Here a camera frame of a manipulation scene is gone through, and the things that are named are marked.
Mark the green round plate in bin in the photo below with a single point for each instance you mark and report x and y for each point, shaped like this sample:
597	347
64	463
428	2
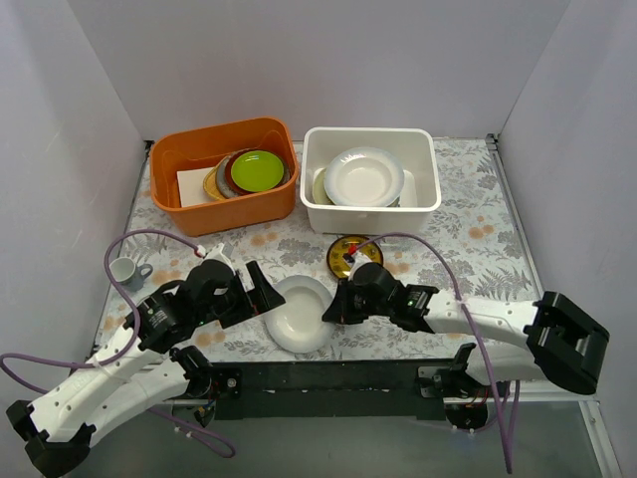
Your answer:
257	170

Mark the dark red plate in bin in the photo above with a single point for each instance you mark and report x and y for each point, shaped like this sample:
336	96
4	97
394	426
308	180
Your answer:
234	186

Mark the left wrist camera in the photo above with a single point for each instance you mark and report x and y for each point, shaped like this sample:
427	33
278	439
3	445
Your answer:
221	252

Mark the cream plate with twig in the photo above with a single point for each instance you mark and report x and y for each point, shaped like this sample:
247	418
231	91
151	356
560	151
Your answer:
319	194

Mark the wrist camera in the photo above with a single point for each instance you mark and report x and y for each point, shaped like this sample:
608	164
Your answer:
221	252
354	259

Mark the woven mat in bin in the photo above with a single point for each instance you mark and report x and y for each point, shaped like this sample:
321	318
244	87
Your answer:
209	186

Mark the orange plastic bin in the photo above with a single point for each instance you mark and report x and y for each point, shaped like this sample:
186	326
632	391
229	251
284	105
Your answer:
207	147

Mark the white deep bowl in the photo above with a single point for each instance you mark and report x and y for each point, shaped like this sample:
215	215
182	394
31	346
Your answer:
364	177

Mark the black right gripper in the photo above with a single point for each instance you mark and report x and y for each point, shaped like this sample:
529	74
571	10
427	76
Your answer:
349	301

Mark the yellow brown patterned plate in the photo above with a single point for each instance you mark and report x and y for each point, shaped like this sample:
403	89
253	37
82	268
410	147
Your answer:
339	259

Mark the grey plate in bin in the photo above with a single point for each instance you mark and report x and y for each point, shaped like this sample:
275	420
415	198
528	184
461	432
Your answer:
221	183

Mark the white scalloped paper plate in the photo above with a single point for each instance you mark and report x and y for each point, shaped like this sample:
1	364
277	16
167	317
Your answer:
297	325

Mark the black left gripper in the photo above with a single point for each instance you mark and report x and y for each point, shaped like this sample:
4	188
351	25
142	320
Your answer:
248	295

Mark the floral patterned table mat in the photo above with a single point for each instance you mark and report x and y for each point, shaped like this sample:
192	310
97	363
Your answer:
471	240

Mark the white plastic bin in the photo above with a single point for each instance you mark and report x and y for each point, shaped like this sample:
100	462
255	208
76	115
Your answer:
420	195

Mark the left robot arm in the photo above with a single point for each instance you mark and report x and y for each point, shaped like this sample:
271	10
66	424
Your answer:
141	365

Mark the white paper in bin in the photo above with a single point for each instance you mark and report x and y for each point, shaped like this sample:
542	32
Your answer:
191	187

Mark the teal white dotted mug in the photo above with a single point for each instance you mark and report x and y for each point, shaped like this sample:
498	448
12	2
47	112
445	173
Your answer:
128	274

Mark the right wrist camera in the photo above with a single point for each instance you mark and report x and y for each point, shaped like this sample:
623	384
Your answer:
354	259

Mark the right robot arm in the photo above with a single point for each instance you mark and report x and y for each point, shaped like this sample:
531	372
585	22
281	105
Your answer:
551	338

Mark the aluminium frame rail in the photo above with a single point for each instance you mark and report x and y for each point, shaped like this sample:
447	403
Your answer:
557	434

